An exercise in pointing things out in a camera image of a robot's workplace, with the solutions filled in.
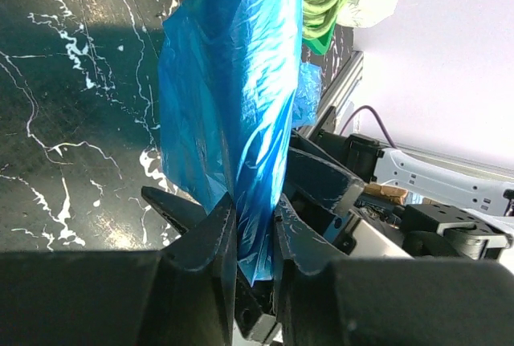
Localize green vegetable basket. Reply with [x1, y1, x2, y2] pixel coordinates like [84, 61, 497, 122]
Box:
[198, 0, 334, 56]

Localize blue trash bag roll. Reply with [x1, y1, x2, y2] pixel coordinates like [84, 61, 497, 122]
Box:
[157, 0, 320, 283]

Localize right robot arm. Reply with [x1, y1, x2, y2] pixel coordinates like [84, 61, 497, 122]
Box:
[138, 132, 513, 345]

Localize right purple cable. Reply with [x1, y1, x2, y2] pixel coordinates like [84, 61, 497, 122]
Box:
[339, 104, 398, 150]

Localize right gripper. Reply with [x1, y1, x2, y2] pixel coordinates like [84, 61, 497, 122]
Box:
[236, 132, 407, 342]

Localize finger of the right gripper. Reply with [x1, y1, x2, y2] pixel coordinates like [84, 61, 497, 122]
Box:
[141, 186, 207, 234]

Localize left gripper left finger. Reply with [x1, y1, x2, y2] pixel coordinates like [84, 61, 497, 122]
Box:
[1, 195, 237, 345]

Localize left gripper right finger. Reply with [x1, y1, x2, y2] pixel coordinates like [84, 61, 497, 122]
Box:
[274, 206, 513, 345]

